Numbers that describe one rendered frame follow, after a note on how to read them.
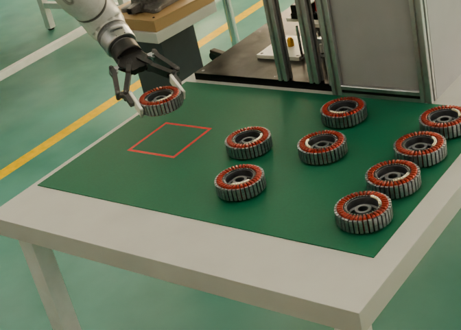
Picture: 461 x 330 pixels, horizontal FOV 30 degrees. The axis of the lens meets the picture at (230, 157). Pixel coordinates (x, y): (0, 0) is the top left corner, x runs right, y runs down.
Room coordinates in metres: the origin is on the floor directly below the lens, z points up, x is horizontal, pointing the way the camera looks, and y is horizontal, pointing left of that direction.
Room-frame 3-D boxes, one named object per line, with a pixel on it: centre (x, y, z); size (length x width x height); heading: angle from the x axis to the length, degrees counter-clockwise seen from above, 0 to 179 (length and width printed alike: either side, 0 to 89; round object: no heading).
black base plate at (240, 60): (2.47, -0.34, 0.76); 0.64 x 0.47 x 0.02; 138
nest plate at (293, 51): (2.39, -0.25, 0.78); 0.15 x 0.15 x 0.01; 48
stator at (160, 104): (2.01, 0.14, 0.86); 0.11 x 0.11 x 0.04
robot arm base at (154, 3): (3.12, 0.16, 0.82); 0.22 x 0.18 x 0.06; 138
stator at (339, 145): (1.74, -0.21, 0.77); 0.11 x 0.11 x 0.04
